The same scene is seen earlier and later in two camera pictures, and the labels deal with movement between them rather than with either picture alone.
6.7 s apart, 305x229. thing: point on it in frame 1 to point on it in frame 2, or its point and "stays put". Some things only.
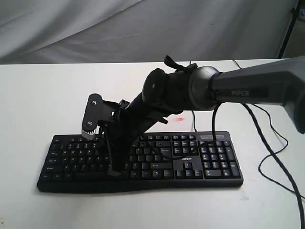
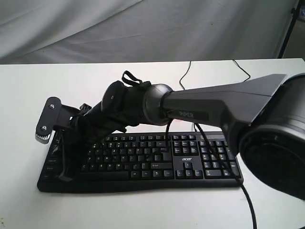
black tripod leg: (295, 11) stays put
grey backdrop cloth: (97, 31) stays put
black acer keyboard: (72, 164) stays put
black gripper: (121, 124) to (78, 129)
